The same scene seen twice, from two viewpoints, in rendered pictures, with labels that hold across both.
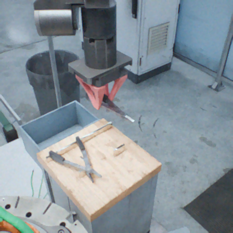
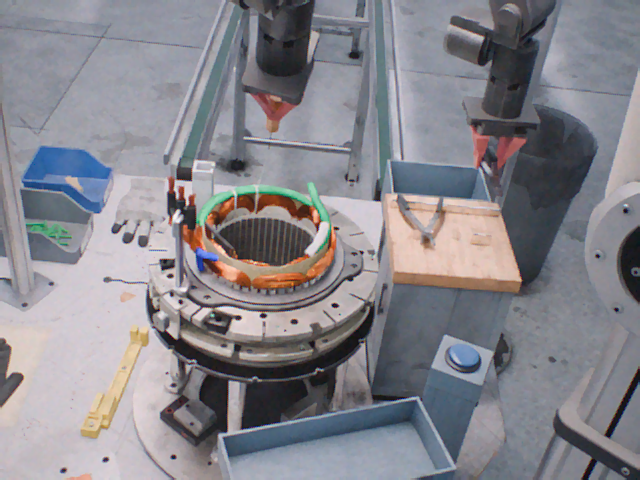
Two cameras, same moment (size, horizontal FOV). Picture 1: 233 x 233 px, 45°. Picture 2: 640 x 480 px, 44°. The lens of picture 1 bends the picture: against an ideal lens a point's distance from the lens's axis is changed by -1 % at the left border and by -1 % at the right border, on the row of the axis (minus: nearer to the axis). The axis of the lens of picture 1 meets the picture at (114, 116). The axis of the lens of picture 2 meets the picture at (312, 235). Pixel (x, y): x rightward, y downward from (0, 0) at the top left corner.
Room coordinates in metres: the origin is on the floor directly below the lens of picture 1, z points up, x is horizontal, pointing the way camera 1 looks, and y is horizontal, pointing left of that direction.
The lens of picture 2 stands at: (-0.50, -0.38, 1.79)
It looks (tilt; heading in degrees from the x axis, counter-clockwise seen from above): 37 degrees down; 37
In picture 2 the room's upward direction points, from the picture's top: 7 degrees clockwise
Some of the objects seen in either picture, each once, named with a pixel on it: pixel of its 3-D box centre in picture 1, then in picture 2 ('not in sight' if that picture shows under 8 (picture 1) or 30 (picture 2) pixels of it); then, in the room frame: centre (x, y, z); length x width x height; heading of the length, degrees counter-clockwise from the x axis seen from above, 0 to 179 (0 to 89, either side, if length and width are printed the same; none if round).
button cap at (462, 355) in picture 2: not in sight; (463, 355); (0.23, -0.11, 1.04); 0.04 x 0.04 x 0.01
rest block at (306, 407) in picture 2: not in sight; (303, 423); (0.12, 0.06, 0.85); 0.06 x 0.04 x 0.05; 174
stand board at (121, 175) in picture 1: (98, 162); (448, 240); (0.42, 0.04, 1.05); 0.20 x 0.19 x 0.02; 40
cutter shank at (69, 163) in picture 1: (76, 166); (416, 222); (0.38, 0.08, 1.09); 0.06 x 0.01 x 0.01; 65
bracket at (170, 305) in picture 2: not in sight; (174, 315); (-0.02, 0.19, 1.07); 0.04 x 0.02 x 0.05; 86
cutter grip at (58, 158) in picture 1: (56, 157); (402, 204); (0.40, 0.12, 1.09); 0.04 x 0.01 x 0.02; 55
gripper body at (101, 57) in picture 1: (100, 52); (504, 97); (0.46, 0.03, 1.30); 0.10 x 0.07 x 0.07; 131
